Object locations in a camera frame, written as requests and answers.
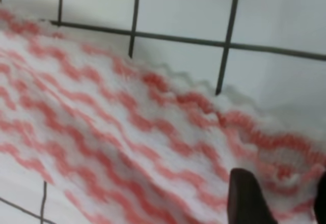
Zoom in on white black-grid tablecloth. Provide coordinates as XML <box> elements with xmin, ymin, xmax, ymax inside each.
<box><xmin>1</xmin><ymin>0</ymin><xmax>325</xmax><ymax>223</ymax></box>

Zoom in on pink wavy striped towel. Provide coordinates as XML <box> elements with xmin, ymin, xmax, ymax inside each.
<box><xmin>1</xmin><ymin>5</ymin><xmax>325</xmax><ymax>223</ymax></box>

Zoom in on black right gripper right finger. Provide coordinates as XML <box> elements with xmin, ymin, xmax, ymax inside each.
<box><xmin>314</xmin><ymin>173</ymin><xmax>326</xmax><ymax>224</ymax></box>

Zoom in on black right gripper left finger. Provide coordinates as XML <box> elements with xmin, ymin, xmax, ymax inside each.
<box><xmin>227</xmin><ymin>168</ymin><xmax>277</xmax><ymax>224</ymax></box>

